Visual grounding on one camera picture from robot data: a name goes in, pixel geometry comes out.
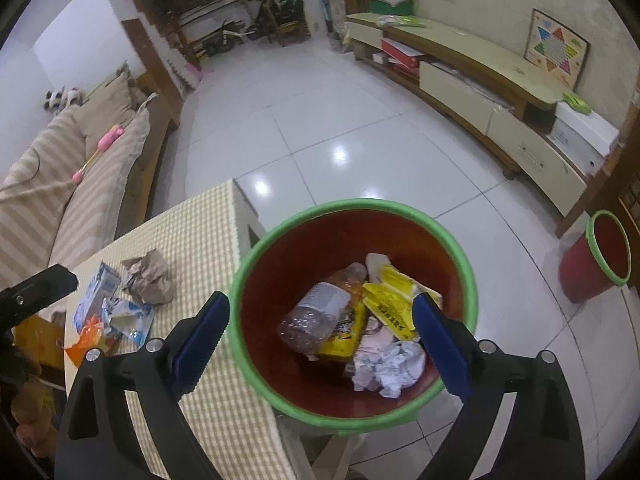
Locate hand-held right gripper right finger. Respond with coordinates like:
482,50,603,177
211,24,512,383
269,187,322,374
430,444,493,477
411,292,587,480

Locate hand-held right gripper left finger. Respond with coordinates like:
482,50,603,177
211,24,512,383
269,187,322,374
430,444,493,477
54,290,232,480

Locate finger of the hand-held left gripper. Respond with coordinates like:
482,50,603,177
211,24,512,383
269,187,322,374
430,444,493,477
0,264,78,331

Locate paper ball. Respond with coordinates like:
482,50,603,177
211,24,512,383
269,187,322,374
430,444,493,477
345,340,427,398

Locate yellow packet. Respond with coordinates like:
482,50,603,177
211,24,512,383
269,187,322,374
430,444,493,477
362,252,443,343

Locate yellow printed snack bag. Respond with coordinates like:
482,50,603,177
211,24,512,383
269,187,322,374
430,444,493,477
320,302,371,361

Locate large red bin green rim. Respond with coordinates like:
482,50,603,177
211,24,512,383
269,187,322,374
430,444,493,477
229,199,475,435

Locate clear plastic bottle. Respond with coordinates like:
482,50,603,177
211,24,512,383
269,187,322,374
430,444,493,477
277,261,368,358

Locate brown cardboard box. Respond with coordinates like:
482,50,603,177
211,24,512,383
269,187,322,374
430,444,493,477
12,312,68,386

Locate blue white drink carton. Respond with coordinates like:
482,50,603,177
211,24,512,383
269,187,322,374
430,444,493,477
74,261,123,333

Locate orange snack packet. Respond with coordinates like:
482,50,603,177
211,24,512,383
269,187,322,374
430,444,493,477
65,315,108,366

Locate blue white plastic wrapper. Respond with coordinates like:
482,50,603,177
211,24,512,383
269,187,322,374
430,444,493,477
100,297,156,346

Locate crumpled brown paper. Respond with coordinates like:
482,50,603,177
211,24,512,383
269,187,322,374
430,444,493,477
121,249,176,306

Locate yellow checkered tablecloth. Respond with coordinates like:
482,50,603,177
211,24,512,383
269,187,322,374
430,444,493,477
65,178,301,480

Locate beige striped sofa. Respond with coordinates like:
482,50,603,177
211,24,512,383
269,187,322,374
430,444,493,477
0,62,173,291

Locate small red bin green rim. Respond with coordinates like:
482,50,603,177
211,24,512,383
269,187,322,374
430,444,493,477
558,209,632,305

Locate pink toy stick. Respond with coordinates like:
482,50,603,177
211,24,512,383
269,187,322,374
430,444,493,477
71,125,124,182

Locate black white plush toy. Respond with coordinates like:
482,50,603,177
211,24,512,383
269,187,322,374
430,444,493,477
42,86,85,112

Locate white cardboard box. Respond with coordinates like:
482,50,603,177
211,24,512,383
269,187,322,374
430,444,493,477
546,101,621,176

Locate pink foam mats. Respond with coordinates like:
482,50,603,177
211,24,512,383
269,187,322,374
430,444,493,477
167,50,206,93

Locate small green packet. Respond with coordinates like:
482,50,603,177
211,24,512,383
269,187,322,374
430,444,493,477
562,91,593,115

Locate red flat box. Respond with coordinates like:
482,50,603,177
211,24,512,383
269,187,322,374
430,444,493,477
381,37,423,69

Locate long cream TV cabinet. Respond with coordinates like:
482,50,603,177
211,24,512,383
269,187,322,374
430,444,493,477
345,12,591,233

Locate white balance bike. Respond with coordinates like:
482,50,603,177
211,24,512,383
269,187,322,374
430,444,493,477
200,20,251,58

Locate star checkers game board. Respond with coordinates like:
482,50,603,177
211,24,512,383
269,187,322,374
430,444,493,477
523,8,591,90

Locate green plastic bag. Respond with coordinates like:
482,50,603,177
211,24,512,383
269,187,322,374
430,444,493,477
377,15,428,28

